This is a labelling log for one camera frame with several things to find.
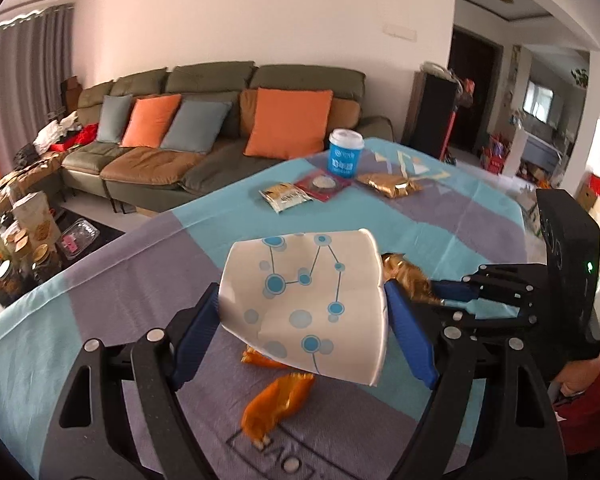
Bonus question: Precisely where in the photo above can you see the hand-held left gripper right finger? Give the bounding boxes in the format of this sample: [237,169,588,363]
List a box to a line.
[384,279,569,480]

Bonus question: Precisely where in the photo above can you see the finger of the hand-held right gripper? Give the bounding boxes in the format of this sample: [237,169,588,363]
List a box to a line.
[444,304,540,333]
[431,262,549,307]

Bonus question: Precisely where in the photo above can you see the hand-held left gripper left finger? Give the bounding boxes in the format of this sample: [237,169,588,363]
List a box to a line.
[37,281,223,480]

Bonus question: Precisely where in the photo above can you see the gold wrapper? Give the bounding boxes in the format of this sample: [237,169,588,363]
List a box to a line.
[381,252,444,307]

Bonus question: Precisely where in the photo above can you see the white paper cup blue dots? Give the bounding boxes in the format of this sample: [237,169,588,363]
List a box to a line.
[217,228,389,387]

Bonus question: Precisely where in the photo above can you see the person's right forearm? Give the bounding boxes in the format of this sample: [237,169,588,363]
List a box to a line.
[554,337,600,457]

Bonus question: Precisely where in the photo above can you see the person's right hand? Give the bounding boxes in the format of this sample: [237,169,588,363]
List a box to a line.
[560,346,600,396]

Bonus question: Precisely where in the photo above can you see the orange peel piece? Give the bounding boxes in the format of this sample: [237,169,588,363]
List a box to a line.
[242,345,291,369]
[240,372,316,449]

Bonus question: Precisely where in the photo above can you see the brown cardboard box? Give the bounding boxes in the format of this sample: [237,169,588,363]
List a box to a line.
[577,174,600,227]

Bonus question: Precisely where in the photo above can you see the blue grey printed tablecloth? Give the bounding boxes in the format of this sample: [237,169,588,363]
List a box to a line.
[0,136,532,480]

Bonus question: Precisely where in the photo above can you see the red gift boxes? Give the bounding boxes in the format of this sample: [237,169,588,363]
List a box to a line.
[482,132,511,177]

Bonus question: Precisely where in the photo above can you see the coffee table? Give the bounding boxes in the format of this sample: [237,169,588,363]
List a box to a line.
[0,195,127,313]

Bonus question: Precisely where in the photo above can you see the clear plastic box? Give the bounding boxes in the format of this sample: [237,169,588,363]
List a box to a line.
[57,218,101,260]

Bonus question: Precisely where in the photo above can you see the red upright pole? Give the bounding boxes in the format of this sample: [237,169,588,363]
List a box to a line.
[442,109,459,162]

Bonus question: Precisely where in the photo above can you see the glass snack jar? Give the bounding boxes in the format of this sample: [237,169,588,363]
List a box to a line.
[29,243,64,282]
[0,259,22,307]
[2,220,31,261]

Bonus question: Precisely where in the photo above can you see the white gold snack packet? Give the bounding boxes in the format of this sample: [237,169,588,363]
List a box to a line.
[258,182,315,216]

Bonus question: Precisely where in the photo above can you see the kitchen window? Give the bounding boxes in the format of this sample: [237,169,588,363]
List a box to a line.
[523,79,566,126]

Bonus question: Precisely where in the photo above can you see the red snack packet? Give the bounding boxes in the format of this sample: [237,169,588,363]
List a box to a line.
[294,169,354,204]

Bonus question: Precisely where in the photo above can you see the blue paper cup white lid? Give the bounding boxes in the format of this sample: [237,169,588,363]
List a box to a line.
[327,128,366,180]

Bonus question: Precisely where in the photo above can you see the black upright board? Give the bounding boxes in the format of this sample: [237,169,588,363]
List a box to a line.
[402,61,461,162]

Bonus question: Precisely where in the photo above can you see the dark wooden door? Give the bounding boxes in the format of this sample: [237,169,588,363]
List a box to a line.
[449,26,504,154]

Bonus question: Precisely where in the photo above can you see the tan snack bag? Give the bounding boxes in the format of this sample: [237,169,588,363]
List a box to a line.
[10,190,64,254]

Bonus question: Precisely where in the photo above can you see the large blue grey pillow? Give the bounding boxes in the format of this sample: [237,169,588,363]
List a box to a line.
[159,99,234,155]

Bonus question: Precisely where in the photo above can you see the small orange pillow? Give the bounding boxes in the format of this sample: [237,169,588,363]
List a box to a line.
[121,93,184,149]

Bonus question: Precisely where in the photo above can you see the red cloth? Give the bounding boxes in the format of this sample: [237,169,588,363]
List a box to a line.
[49,127,100,154]

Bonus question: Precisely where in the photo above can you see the small blue grey pillow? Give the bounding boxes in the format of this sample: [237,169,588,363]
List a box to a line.
[95,93,135,144]

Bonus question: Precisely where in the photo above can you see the large orange pillow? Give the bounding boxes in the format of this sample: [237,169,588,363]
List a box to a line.
[243,87,334,159]

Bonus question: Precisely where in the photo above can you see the white clothes pile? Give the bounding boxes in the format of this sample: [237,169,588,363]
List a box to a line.
[33,112,84,149]

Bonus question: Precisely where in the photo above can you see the green brown sectional sofa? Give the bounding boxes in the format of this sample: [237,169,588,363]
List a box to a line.
[59,60,397,217]

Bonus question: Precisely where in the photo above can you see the cardboard boxes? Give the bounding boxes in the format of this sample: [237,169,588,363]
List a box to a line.
[59,75,81,116]

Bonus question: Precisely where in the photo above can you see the grey curtain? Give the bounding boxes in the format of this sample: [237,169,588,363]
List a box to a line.
[0,4,76,187]

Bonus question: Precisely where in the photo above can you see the white wall switch plate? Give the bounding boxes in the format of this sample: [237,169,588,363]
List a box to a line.
[383,23,418,41]

